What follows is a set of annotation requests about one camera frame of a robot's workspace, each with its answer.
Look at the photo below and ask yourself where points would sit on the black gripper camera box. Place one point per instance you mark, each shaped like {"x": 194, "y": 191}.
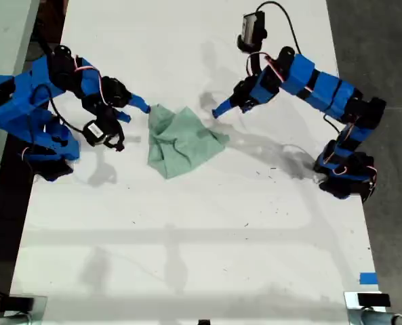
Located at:
{"x": 253, "y": 30}
{"x": 95, "y": 132}

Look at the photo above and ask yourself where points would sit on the short blue tape strip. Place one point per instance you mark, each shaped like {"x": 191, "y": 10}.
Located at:
{"x": 368, "y": 278}

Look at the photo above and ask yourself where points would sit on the pale green t-shirt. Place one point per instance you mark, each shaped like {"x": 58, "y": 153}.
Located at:
{"x": 180, "y": 142}

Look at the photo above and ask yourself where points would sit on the metal table bracket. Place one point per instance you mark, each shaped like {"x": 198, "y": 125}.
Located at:
{"x": 351, "y": 301}
{"x": 39, "y": 304}

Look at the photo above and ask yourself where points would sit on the white side table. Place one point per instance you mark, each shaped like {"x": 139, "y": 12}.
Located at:
{"x": 0, "y": 34}

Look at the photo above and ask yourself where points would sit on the blue gripper fixed jaw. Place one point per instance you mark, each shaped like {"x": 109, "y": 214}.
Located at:
{"x": 140, "y": 102}
{"x": 225, "y": 108}

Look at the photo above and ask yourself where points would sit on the black camera stalk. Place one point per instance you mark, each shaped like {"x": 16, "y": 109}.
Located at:
{"x": 116, "y": 135}
{"x": 255, "y": 62}

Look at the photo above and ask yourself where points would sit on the blue gripper moving jaw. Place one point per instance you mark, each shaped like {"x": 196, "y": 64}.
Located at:
{"x": 248, "y": 107}
{"x": 123, "y": 116}

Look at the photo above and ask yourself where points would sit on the small black box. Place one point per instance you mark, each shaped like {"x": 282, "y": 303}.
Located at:
{"x": 21, "y": 303}
{"x": 373, "y": 300}

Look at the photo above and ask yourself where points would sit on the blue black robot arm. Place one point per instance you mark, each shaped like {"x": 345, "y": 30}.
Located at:
{"x": 326, "y": 89}
{"x": 24, "y": 105}

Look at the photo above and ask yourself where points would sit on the small black clip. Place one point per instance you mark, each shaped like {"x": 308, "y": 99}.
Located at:
{"x": 204, "y": 322}

